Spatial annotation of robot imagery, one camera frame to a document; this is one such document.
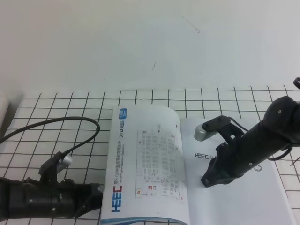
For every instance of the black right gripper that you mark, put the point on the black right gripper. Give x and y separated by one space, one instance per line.
235 159

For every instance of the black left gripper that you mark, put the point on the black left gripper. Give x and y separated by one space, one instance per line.
48 198

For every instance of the white exhibition catalogue book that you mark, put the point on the white exhibition catalogue book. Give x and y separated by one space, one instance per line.
154 172

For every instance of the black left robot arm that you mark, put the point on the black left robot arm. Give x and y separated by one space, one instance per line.
12 202

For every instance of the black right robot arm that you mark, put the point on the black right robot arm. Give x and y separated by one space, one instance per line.
279 130

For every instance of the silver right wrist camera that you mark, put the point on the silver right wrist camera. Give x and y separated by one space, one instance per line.
201 134

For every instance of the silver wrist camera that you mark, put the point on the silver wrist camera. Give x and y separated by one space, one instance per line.
64 163
201 134

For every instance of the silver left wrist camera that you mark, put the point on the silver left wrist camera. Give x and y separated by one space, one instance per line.
64 163

